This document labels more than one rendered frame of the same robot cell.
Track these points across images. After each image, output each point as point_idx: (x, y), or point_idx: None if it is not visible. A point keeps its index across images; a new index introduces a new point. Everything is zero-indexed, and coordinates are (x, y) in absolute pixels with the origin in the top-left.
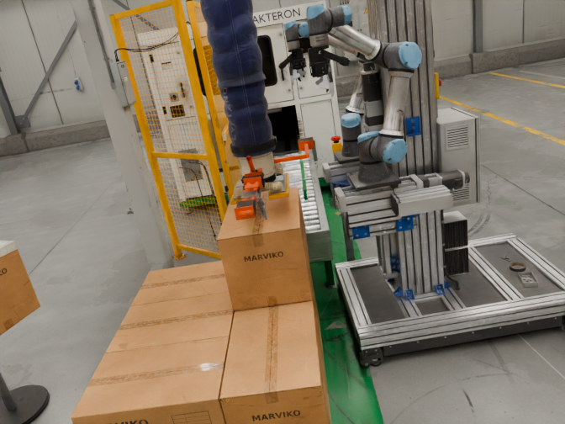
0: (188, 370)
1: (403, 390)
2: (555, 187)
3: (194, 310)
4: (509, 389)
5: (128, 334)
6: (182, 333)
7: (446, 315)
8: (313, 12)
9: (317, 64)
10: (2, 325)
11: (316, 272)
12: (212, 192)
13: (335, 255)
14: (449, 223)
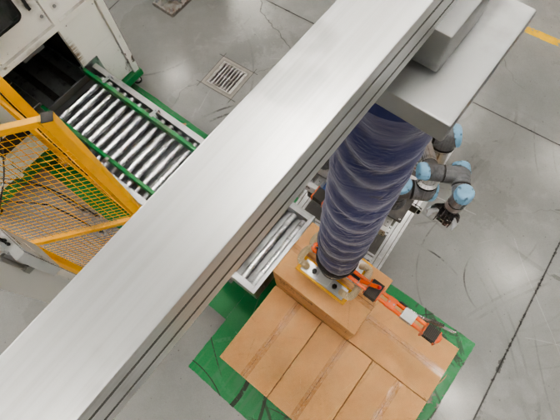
0: (387, 402)
1: (405, 273)
2: (317, 2)
3: (319, 360)
4: (445, 232)
5: (307, 417)
6: (342, 384)
7: (404, 217)
8: (470, 201)
9: (452, 219)
10: None
11: None
12: (62, 197)
13: None
14: None
